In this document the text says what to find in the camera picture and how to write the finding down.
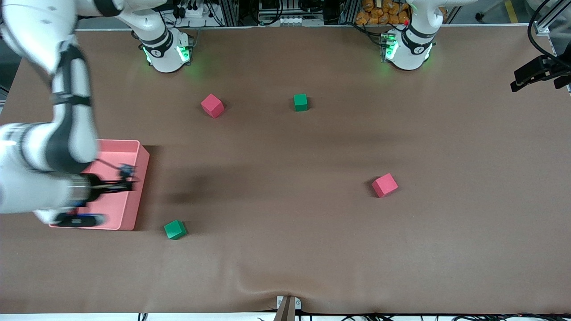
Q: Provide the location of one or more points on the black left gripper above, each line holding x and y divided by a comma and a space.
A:
535, 70

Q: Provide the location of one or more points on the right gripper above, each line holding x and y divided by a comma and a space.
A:
96, 187

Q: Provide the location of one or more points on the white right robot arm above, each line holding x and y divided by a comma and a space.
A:
71, 133

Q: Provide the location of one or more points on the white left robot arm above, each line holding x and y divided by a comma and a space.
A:
408, 49

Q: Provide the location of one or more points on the pink plastic bin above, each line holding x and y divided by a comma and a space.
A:
116, 209

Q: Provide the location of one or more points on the green foam cube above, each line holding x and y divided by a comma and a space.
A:
300, 102
175, 229

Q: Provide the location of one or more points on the pink foam cube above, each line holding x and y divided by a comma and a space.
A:
384, 185
212, 105

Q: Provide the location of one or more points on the pile of orange items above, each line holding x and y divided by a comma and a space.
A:
374, 15

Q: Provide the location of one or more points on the power strip with black plugs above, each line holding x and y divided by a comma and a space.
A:
192, 11

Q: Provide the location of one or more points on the brown table cloth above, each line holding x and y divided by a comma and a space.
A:
312, 245

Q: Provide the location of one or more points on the white power strip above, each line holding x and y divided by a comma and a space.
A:
290, 20

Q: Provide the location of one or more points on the aluminium frame profile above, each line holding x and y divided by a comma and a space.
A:
542, 29

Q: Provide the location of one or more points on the metal table edge bracket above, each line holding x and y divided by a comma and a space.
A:
287, 307

